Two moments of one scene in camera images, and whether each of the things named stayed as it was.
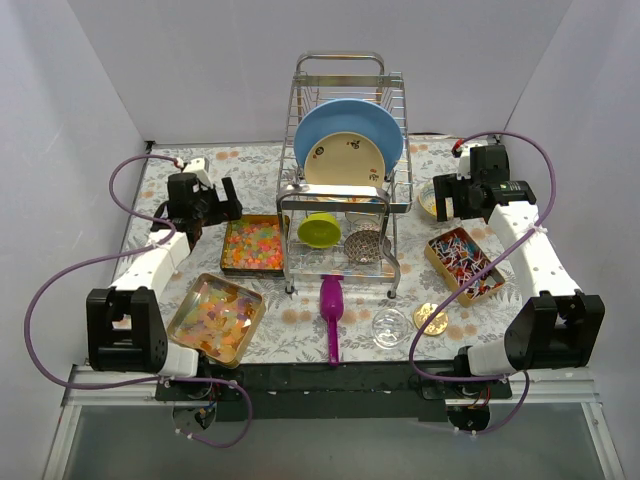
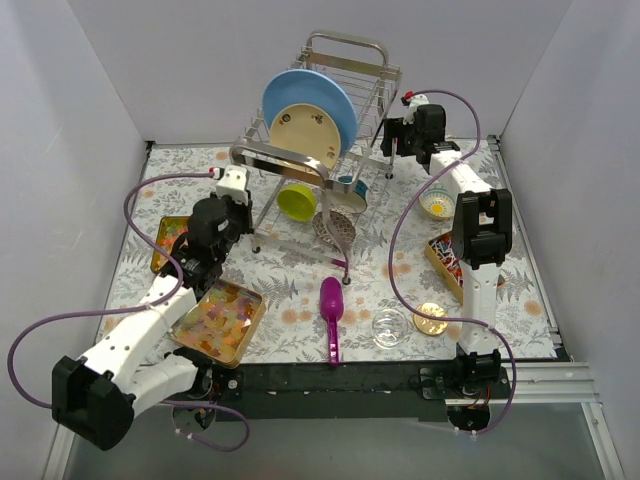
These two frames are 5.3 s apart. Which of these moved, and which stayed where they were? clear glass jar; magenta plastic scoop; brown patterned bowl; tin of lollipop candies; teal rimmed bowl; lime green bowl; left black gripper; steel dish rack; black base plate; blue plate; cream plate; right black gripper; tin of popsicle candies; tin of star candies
Moved: left black gripper; teal rimmed bowl; lime green bowl; steel dish rack; right black gripper; brown patterned bowl; tin of star candies; blue plate; cream plate
Stayed: tin of lollipop candies; tin of popsicle candies; black base plate; magenta plastic scoop; clear glass jar
